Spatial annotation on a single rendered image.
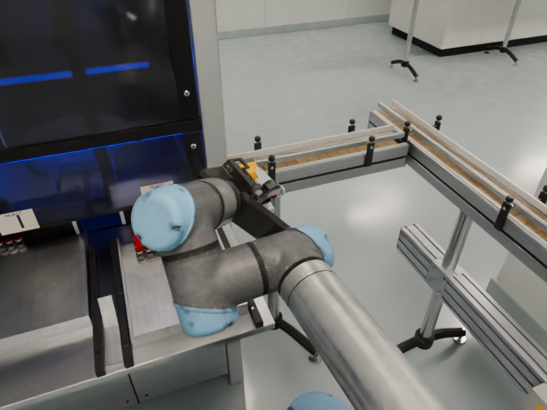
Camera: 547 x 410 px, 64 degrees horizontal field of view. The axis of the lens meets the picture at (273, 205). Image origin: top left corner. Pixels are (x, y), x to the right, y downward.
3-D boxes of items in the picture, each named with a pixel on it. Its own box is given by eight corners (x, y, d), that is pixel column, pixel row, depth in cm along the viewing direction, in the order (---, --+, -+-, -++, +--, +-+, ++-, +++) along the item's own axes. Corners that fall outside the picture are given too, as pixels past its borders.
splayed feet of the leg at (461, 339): (364, 364, 189) (368, 345, 180) (458, 330, 203) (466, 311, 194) (374, 380, 183) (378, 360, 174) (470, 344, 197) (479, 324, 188)
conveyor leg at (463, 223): (407, 338, 190) (450, 197, 144) (424, 332, 193) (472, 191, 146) (419, 355, 184) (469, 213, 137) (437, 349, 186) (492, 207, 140)
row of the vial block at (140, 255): (137, 259, 115) (133, 246, 112) (203, 243, 120) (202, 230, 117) (138, 265, 113) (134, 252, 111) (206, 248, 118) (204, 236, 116)
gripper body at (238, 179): (244, 155, 75) (210, 159, 64) (277, 193, 74) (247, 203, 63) (216, 185, 78) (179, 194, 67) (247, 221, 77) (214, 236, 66)
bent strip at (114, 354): (103, 315, 101) (97, 298, 97) (116, 311, 102) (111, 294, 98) (107, 366, 90) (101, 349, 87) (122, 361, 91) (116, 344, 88)
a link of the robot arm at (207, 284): (273, 314, 56) (250, 232, 55) (187, 347, 52) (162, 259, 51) (254, 303, 63) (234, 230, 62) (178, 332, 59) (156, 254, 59)
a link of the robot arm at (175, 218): (137, 264, 53) (116, 196, 52) (186, 243, 63) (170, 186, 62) (190, 253, 49) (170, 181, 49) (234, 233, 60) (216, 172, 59)
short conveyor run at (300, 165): (224, 210, 138) (220, 167, 129) (212, 184, 150) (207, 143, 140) (407, 168, 158) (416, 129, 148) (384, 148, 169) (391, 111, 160)
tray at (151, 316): (119, 246, 119) (116, 237, 117) (212, 224, 127) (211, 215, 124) (133, 347, 94) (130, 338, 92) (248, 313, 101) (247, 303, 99)
